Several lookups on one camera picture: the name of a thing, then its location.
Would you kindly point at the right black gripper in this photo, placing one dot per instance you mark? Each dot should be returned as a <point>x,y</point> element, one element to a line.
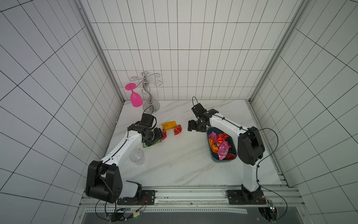
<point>196,124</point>

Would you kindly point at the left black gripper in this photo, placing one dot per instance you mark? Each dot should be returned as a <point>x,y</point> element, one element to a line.
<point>158,136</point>

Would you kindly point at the red tea bag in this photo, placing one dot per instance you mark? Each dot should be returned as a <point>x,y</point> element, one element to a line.
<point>164,134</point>
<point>178,130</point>
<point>222,137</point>
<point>230,157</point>

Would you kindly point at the yellow tea bag packet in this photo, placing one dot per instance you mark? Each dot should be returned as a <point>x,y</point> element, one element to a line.
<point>169,125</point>

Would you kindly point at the orange tea bag packet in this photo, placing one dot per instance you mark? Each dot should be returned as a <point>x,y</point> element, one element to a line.
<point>213,145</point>

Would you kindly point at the pink tea bag packet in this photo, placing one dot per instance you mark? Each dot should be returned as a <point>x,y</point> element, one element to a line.
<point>223,150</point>
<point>213,136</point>

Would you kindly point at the red tea bag bottom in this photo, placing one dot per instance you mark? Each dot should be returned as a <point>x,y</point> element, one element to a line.
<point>230,157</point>

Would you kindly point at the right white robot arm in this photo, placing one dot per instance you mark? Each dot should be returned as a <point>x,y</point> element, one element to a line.
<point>248,146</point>

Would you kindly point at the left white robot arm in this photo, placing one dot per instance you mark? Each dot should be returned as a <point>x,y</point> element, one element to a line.
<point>104,180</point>

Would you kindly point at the teal storage box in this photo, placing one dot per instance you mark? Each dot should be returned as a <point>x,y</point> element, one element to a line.
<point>232,150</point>

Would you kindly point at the green chips snack bag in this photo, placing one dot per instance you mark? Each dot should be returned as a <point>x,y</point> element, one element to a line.
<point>151,144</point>

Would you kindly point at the clear plastic cup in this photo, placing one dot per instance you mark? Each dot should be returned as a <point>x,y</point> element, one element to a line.
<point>137,156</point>

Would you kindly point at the chrome glass holder stand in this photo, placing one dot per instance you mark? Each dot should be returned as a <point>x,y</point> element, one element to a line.
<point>151,104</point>

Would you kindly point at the pink plastic wine glass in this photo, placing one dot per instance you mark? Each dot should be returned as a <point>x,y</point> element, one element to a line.
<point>135,98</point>

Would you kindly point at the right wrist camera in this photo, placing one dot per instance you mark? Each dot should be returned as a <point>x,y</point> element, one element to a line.
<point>198,110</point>

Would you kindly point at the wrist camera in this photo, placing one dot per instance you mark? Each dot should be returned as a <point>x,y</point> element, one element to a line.
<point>198,110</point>
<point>148,120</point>

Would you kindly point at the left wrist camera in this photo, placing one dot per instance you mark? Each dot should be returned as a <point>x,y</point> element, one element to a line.
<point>148,120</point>

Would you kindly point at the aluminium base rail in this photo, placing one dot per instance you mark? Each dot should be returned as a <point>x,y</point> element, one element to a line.
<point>200,199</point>

